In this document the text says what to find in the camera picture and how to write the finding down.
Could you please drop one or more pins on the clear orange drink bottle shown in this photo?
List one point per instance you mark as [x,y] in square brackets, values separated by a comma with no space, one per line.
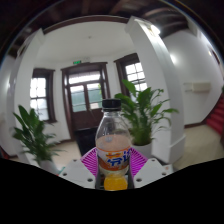
[112,146]

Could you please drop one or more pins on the dark-framed window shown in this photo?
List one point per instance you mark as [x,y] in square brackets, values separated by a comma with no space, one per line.
[135,71]
[40,95]

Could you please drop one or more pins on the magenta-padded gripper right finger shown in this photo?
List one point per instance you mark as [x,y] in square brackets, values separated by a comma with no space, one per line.
[148,173]

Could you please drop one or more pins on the green exit sign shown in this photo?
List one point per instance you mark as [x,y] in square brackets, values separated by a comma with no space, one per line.
[77,62]

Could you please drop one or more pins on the dark wooden double door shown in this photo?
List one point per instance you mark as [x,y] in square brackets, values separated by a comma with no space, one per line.
[85,96]

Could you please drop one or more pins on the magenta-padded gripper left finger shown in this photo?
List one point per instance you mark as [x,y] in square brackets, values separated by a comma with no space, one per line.
[77,173]

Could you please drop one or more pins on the leafy plant in white pot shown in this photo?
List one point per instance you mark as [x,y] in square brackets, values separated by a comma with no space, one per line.
[143,113]
[33,136]

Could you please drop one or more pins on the white wall-mounted unit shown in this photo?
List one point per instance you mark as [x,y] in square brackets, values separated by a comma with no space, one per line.
[197,87]

